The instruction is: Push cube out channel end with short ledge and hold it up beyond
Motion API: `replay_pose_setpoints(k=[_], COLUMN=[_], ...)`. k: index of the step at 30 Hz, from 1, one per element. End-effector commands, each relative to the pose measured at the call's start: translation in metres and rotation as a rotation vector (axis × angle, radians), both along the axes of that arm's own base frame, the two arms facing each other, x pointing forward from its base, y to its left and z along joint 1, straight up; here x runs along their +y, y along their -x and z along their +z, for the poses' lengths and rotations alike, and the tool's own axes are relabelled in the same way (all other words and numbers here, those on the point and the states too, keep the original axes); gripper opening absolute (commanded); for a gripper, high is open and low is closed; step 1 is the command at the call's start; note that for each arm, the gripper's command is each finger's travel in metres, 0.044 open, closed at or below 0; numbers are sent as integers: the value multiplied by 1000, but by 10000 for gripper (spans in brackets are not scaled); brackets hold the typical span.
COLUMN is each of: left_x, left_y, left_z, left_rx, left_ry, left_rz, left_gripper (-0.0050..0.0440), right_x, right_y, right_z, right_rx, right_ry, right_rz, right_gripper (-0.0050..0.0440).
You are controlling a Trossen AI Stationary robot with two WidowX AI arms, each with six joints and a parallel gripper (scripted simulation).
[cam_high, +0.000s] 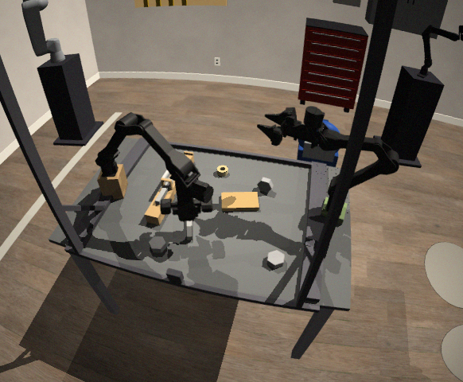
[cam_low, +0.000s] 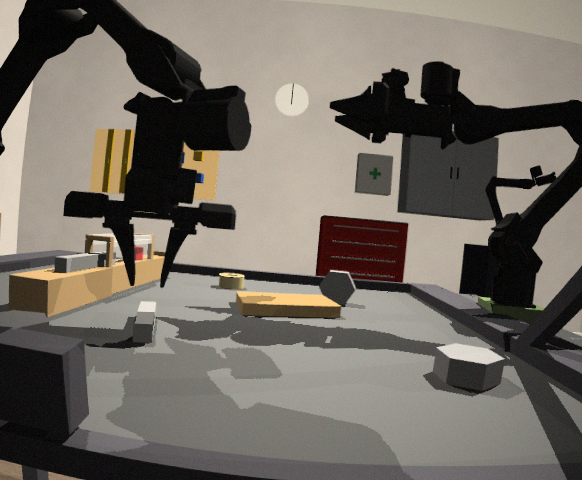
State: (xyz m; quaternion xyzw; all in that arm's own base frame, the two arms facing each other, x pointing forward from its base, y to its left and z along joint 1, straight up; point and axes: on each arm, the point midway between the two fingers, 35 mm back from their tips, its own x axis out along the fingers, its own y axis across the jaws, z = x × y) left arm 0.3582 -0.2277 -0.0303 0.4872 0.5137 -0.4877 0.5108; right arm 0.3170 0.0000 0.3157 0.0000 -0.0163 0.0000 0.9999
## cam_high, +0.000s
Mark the cream roll of tape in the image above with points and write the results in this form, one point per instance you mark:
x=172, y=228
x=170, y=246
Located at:
x=222, y=171

